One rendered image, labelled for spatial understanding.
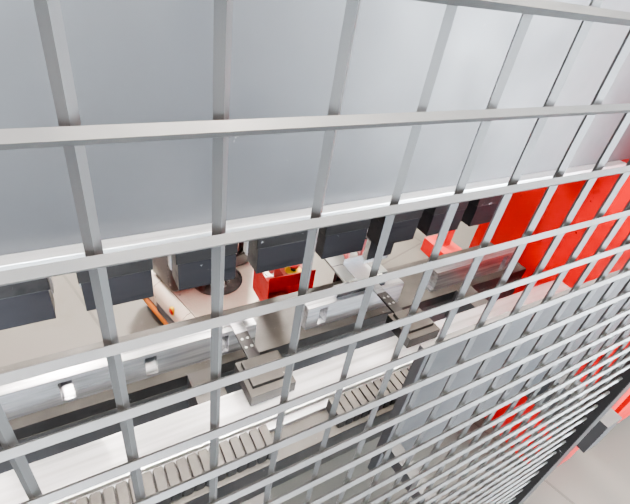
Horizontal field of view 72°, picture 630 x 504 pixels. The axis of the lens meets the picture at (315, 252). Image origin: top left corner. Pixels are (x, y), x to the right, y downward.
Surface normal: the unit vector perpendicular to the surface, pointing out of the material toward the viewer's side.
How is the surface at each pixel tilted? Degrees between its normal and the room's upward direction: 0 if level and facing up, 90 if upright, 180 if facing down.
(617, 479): 0
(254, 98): 90
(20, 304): 90
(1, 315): 90
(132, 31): 90
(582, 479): 0
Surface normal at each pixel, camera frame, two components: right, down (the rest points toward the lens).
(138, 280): 0.48, 0.58
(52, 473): 0.15, -0.80
